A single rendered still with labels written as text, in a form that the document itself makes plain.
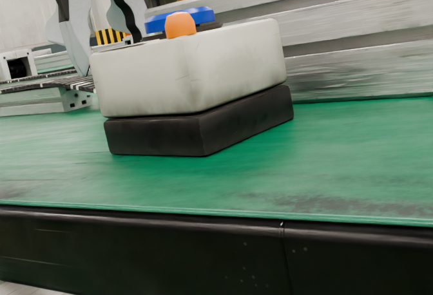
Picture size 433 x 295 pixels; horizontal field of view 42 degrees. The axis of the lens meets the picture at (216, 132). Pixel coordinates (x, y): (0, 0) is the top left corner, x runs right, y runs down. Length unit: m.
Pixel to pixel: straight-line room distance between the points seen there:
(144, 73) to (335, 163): 0.11
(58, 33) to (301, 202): 0.43
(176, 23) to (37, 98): 0.43
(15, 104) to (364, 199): 0.61
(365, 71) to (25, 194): 0.21
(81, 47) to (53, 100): 0.14
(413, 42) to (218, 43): 0.11
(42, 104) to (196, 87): 0.43
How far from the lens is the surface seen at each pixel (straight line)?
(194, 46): 0.27
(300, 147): 0.26
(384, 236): 0.17
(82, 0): 0.56
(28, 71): 1.48
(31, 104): 0.71
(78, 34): 0.56
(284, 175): 0.22
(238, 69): 0.29
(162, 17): 0.31
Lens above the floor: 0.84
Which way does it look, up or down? 11 degrees down
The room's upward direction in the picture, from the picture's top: 11 degrees counter-clockwise
